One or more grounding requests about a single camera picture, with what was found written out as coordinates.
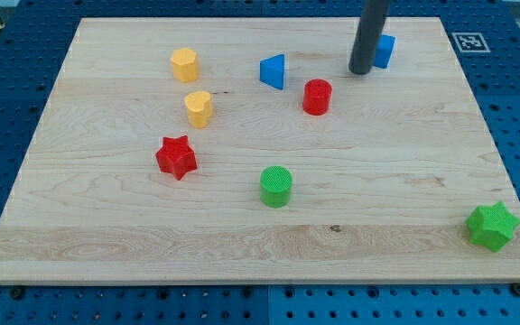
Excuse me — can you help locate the blue cube block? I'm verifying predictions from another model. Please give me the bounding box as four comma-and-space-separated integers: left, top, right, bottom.
373, 34, 396, 69

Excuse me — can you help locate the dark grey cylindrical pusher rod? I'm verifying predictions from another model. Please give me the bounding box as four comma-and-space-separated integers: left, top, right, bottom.
348, 0, 391, 75

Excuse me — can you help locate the yellow heart block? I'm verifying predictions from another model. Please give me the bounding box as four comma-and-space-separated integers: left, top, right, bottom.
184, 90, 213, 128

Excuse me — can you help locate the light wooden board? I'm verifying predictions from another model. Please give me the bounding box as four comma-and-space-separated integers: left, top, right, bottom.
0, 17, 520, 285

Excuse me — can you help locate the yellow hexagonal prism block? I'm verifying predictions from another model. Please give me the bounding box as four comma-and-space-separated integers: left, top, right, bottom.
171, 48, 200, 82

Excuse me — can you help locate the green cylinder block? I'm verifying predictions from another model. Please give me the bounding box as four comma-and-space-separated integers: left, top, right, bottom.
260, 165, 293, 208

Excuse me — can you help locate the green star block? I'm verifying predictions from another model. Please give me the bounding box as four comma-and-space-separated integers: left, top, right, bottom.
466, 201, 520, 252

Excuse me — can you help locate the white fiducial marker tag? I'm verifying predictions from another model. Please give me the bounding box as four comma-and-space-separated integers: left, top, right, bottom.
452, 32, 490, 53

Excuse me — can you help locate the red star block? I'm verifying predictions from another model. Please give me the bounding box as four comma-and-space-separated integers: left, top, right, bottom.
155, 135, 198, 181

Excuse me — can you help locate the red cylinder block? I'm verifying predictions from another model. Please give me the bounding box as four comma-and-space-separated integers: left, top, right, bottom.
302, 79, 332, 116

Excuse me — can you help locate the blue triangular prism block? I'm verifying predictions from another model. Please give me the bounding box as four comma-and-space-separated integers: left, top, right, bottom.
259, 53, 285, 90

